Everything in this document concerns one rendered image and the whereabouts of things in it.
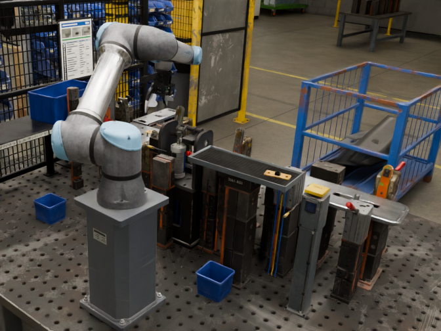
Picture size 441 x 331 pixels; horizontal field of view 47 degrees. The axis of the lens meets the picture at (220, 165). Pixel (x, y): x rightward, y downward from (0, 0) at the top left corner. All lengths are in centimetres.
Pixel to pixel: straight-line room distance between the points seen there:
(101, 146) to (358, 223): 86
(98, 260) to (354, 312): 88
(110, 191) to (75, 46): 133
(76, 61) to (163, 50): 104
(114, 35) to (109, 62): 10
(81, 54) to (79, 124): 124
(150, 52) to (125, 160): 43
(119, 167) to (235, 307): 65
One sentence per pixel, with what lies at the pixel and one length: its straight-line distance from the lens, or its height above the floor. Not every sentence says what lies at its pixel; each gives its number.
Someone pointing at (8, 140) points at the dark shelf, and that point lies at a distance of 229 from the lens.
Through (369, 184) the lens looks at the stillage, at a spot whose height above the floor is 16.
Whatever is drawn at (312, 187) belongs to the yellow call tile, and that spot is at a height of 116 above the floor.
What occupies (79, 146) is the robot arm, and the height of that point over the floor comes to 127.
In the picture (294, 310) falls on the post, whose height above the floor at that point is 71.
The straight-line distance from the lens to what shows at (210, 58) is 513.
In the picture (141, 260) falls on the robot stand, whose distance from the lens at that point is 163.
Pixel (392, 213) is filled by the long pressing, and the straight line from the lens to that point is 191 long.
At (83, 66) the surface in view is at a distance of 278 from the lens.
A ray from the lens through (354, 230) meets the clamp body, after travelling 177.
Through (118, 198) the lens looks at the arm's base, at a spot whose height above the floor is 113.
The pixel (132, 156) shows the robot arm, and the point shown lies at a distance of 148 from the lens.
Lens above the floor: 183
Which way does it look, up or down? 23 degrees down
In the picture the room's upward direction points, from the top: 4 degrees clockwise
